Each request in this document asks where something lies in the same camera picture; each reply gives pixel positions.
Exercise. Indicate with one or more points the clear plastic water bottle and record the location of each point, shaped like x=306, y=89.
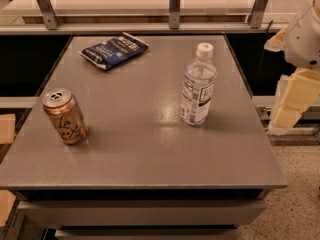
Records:
x=199, y=79

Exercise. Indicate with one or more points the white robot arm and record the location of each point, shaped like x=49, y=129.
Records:
x=316, y=0

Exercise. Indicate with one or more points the wooden box at left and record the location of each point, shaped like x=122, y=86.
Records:
x=7, y=133

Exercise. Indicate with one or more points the right metal bracket post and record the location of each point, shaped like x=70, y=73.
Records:
x=257, y=13

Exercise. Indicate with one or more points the blue chip bag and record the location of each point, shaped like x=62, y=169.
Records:
x=109, y=54

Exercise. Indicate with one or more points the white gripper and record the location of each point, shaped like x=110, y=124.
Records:
x=305, y=42

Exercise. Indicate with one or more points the grey drawer cabinet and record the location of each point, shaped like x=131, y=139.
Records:
x=142, y=173

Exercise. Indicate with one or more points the metal bracket post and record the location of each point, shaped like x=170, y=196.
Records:
x=50, y=19
x=257, y=13
x=174, y=14

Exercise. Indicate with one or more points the middle metal bracket post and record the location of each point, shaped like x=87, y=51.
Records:
x=174, y=14

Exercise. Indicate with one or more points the gold soda can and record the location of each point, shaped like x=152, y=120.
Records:
x=64, y=113

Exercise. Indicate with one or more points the left metal bracket post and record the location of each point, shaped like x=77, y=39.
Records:
x=50, y=19

